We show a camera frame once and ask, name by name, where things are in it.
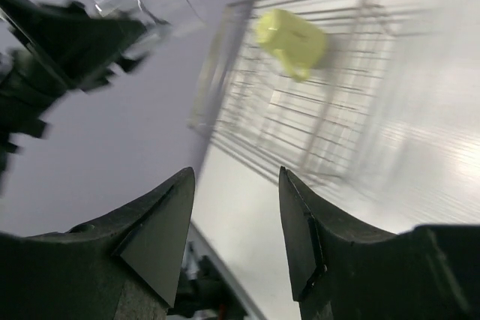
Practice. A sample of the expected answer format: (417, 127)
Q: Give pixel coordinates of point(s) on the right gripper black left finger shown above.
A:
(122, 265)

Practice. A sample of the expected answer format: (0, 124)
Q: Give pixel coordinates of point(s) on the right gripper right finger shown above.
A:
(343, 268)

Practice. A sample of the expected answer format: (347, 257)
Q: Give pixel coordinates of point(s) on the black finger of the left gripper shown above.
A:
(75, 48)

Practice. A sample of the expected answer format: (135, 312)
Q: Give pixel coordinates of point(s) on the pale yellow plastic mug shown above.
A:
(295, 42)

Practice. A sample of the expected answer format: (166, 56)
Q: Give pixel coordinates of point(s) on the clear wire dish rack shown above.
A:
(288, 107)

